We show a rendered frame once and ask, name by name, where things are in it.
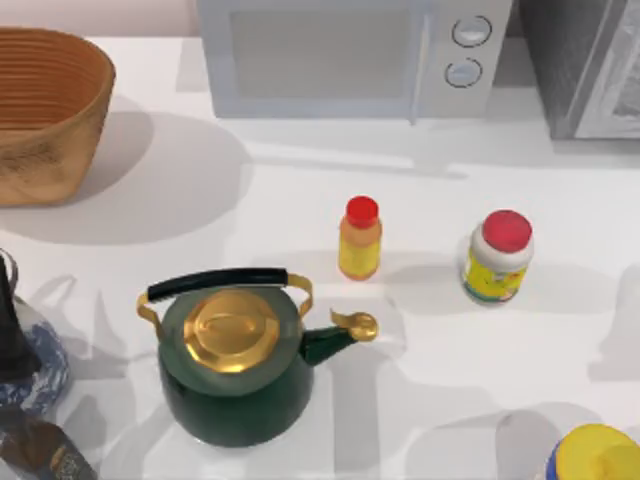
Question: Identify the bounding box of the brown wicker basket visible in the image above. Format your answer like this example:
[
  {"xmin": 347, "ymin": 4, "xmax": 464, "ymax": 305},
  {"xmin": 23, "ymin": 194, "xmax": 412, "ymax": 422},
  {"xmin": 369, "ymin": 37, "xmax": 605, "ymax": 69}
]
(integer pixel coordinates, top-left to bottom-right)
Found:
[{"xmin": 0, "ymin": 27, "xmax": 117, "ymax": 208}]

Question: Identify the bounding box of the green and gold kettle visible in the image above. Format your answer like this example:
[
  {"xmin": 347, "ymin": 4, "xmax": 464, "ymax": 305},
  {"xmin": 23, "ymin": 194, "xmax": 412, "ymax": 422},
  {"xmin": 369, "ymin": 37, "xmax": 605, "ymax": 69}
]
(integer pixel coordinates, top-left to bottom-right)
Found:
[{"xmin": 135, "ymin": 268, "xmax": 380, "ymax": 449}]

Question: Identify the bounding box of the yellow bottle with red cap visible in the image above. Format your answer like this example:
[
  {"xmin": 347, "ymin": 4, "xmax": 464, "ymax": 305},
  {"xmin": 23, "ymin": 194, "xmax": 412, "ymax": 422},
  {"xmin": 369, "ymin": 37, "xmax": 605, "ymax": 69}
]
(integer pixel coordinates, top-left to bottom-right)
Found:
[{"xmin": 338, "ymin": 195, "xmax": 384, "ymax": 282}]

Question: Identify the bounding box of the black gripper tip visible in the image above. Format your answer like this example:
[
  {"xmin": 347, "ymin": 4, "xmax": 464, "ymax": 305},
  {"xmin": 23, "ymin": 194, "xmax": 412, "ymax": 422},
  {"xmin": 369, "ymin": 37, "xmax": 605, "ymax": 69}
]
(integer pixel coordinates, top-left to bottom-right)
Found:
[{"xmin": 0, "ymin": 257, "xmax": 42, "ymax": 385}]

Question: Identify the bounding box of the microwave knob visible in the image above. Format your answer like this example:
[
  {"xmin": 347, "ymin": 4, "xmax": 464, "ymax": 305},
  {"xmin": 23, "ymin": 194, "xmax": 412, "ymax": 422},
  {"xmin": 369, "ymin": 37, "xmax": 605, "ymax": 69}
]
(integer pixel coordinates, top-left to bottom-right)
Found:
[
  {"xmin": 451, "ymin": 14, "xmax": 493, "ymax": 49},
  {"xmin": 444, "ymin": 56, "xmax": 484, "ymax": 90}
]

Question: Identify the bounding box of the blue and white vase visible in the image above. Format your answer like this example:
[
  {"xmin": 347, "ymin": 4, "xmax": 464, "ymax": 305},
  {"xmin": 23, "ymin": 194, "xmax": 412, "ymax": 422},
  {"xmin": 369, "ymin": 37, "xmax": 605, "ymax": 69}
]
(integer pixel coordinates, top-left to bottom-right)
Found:
[{"xmin": 0, "ymin": 249, "xmax": 71, "ymax": 415}]

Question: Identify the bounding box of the pale microwave oven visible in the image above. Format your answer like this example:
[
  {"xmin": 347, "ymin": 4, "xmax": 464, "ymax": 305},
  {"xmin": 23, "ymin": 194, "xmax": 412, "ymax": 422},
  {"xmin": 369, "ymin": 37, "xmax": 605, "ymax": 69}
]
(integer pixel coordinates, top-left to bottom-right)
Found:
[{"xmin": 195, "ymin": 0, "xmax": 514, "ymax": 126}]

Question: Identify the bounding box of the dark patterned bottle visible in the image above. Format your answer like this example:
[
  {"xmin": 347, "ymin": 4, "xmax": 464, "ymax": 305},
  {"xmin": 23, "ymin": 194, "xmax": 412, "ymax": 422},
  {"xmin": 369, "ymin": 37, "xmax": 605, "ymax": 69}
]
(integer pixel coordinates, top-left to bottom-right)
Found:
[{"xmin": 0, "ymin": 408, "xmax": 99, "ymax": 480}]

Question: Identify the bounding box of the blue jar with yellow lid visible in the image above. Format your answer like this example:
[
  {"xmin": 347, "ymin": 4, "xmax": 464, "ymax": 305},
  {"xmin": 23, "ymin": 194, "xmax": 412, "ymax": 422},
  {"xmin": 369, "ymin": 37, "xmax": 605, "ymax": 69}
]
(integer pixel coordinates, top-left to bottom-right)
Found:
[{"xmin": 545, "ymin": 423, "xmax": 640, "ymax": 480}]

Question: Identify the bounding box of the white jar with red lid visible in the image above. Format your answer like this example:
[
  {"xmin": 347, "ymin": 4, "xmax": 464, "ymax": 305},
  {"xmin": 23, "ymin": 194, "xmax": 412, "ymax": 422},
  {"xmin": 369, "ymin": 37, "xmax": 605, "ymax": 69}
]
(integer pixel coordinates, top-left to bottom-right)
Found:
[{"xmin": 461, "ymin": 209, "xmax": 535, "ymax": 305}]

